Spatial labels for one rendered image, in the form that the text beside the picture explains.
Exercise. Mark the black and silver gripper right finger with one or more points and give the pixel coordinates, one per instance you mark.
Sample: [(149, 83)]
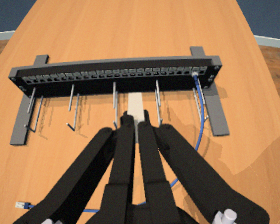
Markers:
[(215, 199)]

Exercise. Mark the dark grey patch panel rack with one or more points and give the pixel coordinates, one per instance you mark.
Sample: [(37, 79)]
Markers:
[(128, 75)]

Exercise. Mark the blue patch cord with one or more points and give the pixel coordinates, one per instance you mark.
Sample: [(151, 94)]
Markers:
[(196, 148)]

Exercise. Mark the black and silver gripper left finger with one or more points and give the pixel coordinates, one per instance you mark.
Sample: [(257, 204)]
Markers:
[(70, 195)]

